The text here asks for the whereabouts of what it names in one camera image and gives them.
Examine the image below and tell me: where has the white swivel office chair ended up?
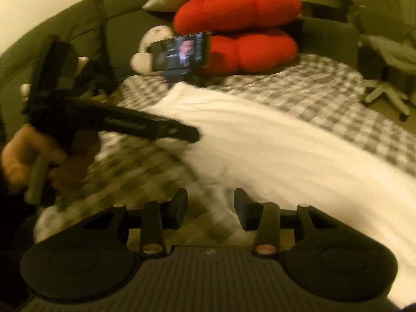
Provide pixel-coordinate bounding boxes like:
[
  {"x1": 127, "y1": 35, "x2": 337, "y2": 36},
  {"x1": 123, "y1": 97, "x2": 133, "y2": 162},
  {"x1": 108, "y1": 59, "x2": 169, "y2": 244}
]
[{"x1": 357, "y1": 0, "x2": 416, "y2": 123}]

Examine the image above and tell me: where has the cream plush toy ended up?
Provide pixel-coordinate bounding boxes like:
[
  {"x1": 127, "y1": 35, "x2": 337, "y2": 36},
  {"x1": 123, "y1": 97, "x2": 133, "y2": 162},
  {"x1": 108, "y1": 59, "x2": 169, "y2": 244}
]
[{"x1": 130, "y1": 25, "x2": 174, "y2": 76}]

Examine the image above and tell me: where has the person's left hand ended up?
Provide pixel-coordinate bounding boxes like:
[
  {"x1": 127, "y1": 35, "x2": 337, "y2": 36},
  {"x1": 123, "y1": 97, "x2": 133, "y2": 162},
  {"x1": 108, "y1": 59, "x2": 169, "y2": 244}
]
[{"x1": 1, "y1": 124, "x2": 101, "y2": 199}]

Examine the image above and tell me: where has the red puffy cushion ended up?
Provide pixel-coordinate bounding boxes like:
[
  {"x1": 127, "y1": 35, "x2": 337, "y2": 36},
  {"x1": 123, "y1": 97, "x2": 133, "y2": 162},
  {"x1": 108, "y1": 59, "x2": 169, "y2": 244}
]
[
  {"x1": 202, "y1": 28, "x2": 298, "y2": 76},
  {"x1": 173, "y1": 0, "x2": 302, "y2": 35}
]

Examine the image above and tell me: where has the dark green sofa armrest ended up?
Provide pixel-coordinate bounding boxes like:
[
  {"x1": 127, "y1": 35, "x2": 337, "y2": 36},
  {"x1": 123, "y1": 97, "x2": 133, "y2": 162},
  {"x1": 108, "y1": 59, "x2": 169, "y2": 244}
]
[{"x1": 289, "y1": 18, "x2": 360, "y2": 68}]

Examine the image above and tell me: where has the dark green sofa backrest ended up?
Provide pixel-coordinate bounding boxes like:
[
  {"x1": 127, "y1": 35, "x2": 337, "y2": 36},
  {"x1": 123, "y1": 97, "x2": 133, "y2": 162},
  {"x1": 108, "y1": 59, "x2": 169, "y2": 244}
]
[{"x1": 1, "y1": 0, "x2": 173, "y2": 138}]

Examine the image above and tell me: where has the grey white checkered bedspread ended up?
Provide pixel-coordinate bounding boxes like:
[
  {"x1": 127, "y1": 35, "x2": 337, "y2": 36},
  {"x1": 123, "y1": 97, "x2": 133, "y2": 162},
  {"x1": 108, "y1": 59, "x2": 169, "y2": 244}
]
[{"x1": 35, "y1": 54, "x2": 415, "y2": 241}]

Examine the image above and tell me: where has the black phone stand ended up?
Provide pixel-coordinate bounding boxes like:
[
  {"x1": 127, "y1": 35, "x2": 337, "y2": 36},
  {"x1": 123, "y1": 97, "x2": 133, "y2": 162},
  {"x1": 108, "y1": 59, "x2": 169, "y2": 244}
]
[{"x1": 162, "y1": 68, "x2": 204, "y2": 85}]

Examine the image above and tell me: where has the upper red puffy cushion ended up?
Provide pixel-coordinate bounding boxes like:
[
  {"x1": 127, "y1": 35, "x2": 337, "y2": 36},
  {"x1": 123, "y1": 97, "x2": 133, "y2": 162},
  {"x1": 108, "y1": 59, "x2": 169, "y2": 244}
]
[{"x1": 173, "y1": 0, "x2": 302, "y2": 35}]

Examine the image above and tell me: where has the smartphone showing video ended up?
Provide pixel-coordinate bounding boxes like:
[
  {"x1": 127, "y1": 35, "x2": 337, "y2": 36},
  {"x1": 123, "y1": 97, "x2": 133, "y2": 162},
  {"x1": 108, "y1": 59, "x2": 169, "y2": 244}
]
[{"x1": 150, "y1": 32, "x2": 212, "y2": 71}]

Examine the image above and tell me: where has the white knit garment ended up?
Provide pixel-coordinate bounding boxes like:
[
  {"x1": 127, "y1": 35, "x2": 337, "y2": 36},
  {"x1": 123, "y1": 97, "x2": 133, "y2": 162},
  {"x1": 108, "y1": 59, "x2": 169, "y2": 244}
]
[{"x1": 97, "y1": 83, "x2": 415, "y2": 306}]

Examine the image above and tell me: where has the lower red puffy cushion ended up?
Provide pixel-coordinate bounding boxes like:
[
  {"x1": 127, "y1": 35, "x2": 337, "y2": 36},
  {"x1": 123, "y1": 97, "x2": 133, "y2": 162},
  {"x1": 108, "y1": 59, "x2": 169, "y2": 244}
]
[{"x1": 202, "y1": 28, "x2": 298, "y2": 76}]

